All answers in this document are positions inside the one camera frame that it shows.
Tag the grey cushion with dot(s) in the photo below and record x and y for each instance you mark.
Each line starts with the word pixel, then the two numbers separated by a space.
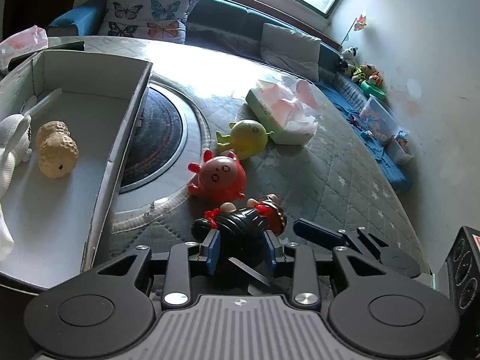
pixel 291 50

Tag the pile of small plush toys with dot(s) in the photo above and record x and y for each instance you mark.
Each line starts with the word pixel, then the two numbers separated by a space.
pixel 368 73

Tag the red octopus squeaky toy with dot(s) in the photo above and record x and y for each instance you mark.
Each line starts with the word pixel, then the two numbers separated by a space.
pixel 219 179

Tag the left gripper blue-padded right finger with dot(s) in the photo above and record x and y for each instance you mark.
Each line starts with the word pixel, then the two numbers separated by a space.
pixel 270 246

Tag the white tissue box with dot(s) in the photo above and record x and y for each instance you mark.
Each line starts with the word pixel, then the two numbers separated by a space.
pixel 290 112

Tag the paper pinwheel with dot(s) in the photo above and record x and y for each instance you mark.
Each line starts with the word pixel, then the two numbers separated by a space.
pixel 357 25

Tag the round induction cooktop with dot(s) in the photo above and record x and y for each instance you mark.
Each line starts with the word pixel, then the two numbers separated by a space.
pixel 170 133

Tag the black white plush toy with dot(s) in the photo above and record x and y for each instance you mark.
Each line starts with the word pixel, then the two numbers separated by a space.
pixel 348 60

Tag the pink plastic bag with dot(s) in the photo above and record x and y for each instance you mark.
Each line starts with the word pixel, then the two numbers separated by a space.
pixel 24 42

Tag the yellow green squeaky toy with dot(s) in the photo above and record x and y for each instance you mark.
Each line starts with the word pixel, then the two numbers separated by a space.
pixel 247 138

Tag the blue bench sofa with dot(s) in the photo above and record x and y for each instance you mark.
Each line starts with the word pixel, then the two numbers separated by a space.
pixel 238 30

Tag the black red doll toy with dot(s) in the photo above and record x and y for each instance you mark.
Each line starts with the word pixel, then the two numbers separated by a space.
pixel 241 229

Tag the black tracker cube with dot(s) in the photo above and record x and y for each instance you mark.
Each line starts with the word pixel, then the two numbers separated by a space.
pixel 463 269

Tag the butterfly print pillow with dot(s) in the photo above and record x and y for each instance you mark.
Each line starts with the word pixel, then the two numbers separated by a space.
pixel 158 20

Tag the tan peanut toy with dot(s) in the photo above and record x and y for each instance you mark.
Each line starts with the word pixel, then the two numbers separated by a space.
pixel 57 151

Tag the grey quilted star mat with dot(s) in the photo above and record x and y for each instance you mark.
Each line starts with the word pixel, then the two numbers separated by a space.
pixel 332 181

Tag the clear plastic storage bin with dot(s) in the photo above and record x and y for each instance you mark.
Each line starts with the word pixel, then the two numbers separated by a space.
pixel 379 121

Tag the green plastic toy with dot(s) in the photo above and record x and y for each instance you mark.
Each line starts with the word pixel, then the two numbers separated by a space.
pixel 372 90

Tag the small toy box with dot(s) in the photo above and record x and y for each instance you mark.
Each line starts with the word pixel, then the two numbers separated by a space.
pixel 400 146

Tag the grey cardboard storage box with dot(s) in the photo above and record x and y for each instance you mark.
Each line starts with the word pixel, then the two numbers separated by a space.
pixel 67 121

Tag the white knitted rabbit doll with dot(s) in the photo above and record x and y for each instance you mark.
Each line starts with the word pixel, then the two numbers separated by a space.
pixel 16 138

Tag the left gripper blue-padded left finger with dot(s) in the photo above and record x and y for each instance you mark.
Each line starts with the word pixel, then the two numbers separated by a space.
pixel 213 244

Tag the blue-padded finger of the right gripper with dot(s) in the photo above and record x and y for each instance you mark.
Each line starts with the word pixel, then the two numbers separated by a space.
pixel 313 232

